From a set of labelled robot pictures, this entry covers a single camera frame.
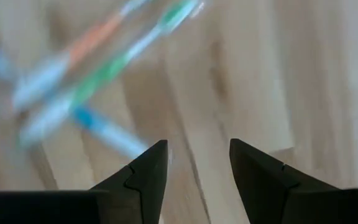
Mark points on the blue toothbrush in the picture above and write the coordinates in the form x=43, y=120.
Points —
x=104, y=127

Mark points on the green toothbrush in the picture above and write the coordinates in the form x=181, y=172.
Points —
x=104, y=74

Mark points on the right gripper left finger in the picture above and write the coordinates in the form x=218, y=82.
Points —
x=141, y=186

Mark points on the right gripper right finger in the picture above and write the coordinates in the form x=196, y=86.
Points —
x=269, y=193

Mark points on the orange toothbrush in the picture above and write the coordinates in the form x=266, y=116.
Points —
x=95, y=39

